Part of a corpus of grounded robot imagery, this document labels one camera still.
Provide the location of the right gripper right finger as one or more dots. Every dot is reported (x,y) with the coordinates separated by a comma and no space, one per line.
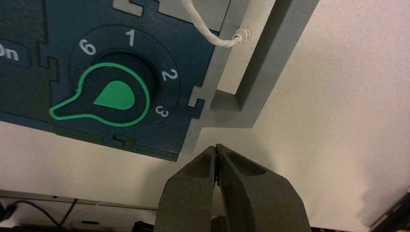
(256,201)

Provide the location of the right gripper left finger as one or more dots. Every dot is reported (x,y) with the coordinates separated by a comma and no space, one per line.
(189,198)

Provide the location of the dark teal grey control box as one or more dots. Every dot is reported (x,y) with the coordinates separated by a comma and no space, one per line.
(192,51)

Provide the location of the green rotary selector knob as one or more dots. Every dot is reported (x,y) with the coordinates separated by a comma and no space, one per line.
(117,96)

